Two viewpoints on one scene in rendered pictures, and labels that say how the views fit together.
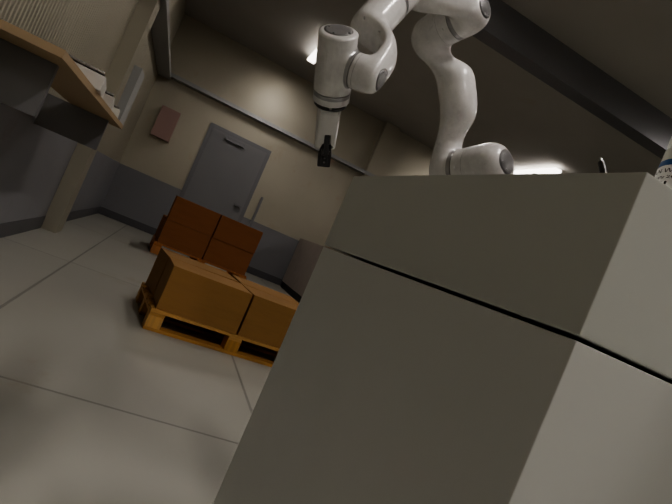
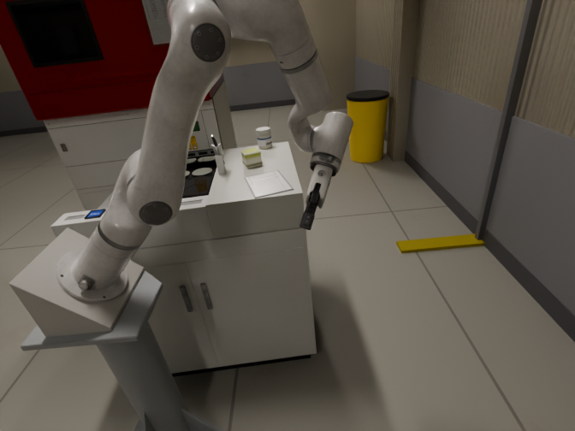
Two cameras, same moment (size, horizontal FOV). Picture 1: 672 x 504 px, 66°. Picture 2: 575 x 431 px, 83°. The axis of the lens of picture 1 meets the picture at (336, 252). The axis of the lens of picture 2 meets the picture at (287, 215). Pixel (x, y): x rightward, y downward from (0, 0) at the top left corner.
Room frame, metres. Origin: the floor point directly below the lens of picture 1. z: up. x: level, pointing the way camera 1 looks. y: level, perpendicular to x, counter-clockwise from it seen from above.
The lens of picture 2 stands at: (2.00, 0.34, 1.48)
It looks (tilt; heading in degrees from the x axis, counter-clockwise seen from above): 30 degrees down; 201
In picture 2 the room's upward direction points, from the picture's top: 7 degrees counter-clockwise
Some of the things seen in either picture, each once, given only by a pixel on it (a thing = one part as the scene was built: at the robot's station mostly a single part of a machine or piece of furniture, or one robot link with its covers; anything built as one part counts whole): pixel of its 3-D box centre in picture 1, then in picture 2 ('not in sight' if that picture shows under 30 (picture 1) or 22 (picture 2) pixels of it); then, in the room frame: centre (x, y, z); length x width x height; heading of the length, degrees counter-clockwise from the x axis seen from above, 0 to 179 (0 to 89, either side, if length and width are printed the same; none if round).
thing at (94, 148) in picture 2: not in sight; (141, 148); (0.69, -0.91, 1.02); 0.81 x 0.03 x 0.40; 112
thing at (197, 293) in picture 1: (228, 309); not in sight; (3.58, 0.53, 0.20); 1.17 x 0.84 x 0.41; 110
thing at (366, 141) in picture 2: not in sight; (366, 126); (-1.92, -0.02, 0.37); 0.48 x 0.47 x 0.75; 18
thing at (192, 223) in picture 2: not in sight; (139, 226); (1.18, -0.57, 0.89); 0.55 x 0.09 x 0.14; 112
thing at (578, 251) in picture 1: (511, 268); (257, 182); (0.77, -0.25, 0.89); 0.62 x 0.35 x 0.14; 22
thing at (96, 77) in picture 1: (71, 71); not in sight; (2.56, 1.57, 1.15); 0.39 x 0.37 x 0.10; 18
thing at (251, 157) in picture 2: not in sight; (251, 157); (0.75, -0.27, 1.00); 0.07 x 0.07 x 0.07; 40
